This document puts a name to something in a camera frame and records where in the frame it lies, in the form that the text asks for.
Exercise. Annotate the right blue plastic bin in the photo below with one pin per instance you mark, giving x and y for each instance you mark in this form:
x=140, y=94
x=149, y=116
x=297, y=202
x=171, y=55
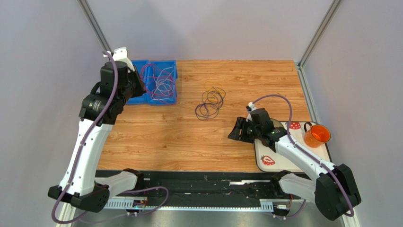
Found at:
x=160, y=81

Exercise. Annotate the aluminium frame post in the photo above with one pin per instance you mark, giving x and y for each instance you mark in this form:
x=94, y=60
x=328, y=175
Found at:
x=88, y=12
x=335, y=4

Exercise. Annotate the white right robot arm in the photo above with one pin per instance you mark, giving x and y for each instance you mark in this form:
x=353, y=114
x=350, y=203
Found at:
x=332, y=188

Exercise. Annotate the orange plastic cup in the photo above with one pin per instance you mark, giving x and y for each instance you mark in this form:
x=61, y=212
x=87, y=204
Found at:
x=316, y=134

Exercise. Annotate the beige ceramic bowl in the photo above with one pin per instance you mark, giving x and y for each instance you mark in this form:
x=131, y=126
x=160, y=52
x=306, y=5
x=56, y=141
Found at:
x=277, y=123

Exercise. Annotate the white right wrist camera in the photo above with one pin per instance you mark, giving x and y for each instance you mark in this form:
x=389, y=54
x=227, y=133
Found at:
x=250, y=107

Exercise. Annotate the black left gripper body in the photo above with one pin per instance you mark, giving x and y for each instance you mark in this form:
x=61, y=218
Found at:
x=137, y=88

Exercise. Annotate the aluminium frame post right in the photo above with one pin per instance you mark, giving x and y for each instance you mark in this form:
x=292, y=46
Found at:
x=335, y=4

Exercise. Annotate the aluminium frame post left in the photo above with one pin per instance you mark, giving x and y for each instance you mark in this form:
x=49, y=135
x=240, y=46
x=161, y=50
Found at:
x=88, y=12

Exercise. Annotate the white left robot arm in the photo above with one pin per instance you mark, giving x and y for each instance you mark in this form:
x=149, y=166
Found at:
x=88, y=192

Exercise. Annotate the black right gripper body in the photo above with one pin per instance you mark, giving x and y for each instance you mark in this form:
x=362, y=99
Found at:
x=244, y=130

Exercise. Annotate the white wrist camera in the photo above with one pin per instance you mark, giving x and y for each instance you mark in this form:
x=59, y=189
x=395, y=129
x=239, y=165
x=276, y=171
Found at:
x=120, y=54
x=250, y=107

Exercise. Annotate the strawberry print mat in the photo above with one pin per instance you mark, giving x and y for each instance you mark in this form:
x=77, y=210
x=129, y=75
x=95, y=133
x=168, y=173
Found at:
x=272, y=162

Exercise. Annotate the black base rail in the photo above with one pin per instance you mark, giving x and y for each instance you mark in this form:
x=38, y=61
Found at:
x=186, y=189

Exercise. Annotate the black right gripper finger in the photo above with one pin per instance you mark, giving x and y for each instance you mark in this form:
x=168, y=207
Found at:
x=236, y=133
x=247, y=132

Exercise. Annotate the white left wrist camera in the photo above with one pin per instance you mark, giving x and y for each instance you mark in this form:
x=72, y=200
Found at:
x=120, y=54

